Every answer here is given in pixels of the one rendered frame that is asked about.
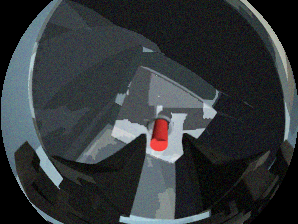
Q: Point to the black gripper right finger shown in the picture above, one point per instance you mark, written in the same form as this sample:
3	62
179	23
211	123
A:
213	174

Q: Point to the red peg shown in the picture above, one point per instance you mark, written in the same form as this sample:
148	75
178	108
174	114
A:
159	139

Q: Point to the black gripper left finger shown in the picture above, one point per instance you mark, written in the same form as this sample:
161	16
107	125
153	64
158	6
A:
115	179

